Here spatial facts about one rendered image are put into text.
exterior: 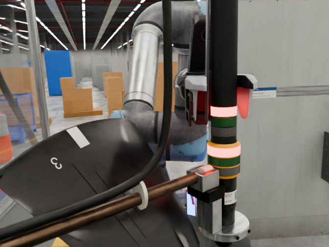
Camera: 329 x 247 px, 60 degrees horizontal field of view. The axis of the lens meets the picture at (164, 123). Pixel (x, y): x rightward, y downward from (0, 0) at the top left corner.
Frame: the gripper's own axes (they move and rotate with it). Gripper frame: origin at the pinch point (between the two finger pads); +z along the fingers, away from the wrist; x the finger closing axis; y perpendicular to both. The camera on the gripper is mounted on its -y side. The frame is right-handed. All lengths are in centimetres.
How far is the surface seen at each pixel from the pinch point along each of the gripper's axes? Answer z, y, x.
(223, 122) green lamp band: -1.2, 5.2, 0.2
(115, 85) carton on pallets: -738, 38, 106
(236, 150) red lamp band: -1.0, 8.9, -1.5
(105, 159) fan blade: -3.4, 9.9, 15.6
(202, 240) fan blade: -16.8, 32.1, 0.4
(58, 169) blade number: 0.6, 9.6, 20.5
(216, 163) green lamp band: -1.2, 10.6, 1.1
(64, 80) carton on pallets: -872, 23, 278
